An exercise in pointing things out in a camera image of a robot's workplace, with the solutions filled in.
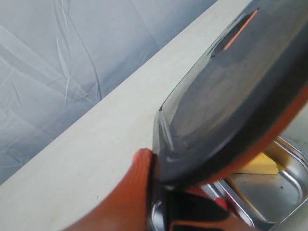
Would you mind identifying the red toy sausage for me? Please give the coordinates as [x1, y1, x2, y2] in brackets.
[214, 197, 228, 210]

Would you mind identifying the dark transparent box lid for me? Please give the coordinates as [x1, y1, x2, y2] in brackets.
[153, 0, 308, 189]

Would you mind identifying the stainless steel lunch box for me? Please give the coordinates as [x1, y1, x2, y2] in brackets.
[149, 137, 308, 231]

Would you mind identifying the yellow toy cheese wedge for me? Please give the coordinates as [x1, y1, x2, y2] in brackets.
[236, 153, 279, 175]

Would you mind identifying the blue backdrop cloth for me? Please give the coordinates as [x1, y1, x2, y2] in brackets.
[0, 0, 213, 182]

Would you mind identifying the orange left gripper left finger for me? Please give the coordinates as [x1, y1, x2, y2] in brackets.
[65, 149, 153, 231]

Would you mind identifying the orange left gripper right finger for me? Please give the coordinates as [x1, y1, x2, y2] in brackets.
[166, 188, 241, 231]

